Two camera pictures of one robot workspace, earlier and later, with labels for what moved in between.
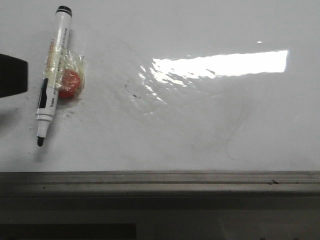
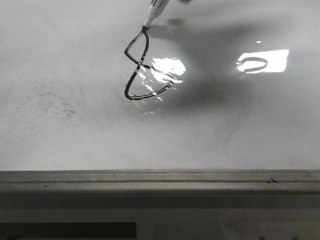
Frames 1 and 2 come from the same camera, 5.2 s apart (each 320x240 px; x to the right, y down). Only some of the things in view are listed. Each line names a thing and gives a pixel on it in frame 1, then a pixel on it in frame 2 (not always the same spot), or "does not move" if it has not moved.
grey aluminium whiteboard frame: x=272 y=185 does not move
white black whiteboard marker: x=46 y=109 -> x=156 y=8
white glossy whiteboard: x=169 y=85 does not move
